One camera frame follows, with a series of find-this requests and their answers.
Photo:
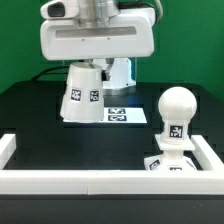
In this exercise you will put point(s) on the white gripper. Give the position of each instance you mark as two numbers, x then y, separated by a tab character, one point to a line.
129	34

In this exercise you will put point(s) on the white lamp shade cone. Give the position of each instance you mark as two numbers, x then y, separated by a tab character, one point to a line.
83	100

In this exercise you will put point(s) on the white lamp bulb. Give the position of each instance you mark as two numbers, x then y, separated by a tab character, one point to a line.
177	106

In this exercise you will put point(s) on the white lamp base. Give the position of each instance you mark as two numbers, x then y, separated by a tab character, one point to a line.
172	156

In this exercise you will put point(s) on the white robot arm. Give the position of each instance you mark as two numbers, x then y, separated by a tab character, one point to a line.
97	14

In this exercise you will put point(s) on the white marker tag sheet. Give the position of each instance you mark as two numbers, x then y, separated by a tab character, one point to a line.
105	115

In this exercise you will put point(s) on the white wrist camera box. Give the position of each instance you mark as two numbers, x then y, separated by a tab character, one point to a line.
60	9

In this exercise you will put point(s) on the white U-shaped fence frame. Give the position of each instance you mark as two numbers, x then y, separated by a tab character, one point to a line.
208	181

